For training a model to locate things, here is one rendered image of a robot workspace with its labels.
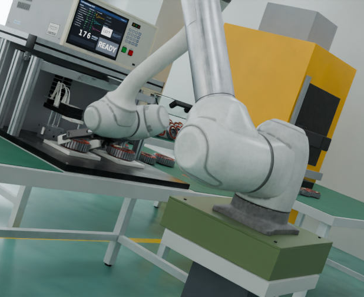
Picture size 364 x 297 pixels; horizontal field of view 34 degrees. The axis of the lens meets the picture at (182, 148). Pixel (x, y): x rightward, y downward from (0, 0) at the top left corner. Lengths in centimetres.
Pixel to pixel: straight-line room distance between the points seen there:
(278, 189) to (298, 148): 12
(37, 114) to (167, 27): 412
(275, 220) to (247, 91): 445
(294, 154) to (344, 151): 588
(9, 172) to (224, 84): 65
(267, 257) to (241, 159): 24
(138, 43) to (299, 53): 347
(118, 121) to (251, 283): 64
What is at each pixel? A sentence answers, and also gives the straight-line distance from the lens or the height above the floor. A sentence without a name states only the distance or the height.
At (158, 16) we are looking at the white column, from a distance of 622.
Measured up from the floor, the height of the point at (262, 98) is 132.
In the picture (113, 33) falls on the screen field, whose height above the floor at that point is 122.
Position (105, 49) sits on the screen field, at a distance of 231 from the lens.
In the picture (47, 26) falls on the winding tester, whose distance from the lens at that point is 228.
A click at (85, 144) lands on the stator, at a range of 212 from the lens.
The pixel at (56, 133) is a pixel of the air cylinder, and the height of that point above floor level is 80.
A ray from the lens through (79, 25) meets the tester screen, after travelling 221.
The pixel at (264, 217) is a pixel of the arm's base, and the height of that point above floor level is 87.
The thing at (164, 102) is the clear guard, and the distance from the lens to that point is 223.
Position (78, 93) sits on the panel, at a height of 96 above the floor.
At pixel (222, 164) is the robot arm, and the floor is 97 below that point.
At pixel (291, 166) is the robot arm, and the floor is 101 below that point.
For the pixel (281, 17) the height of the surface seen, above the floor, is 217.
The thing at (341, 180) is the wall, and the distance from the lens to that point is 734.
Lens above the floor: 109
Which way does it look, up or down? 5 degrees down
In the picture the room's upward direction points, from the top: 19 degrees clockwise
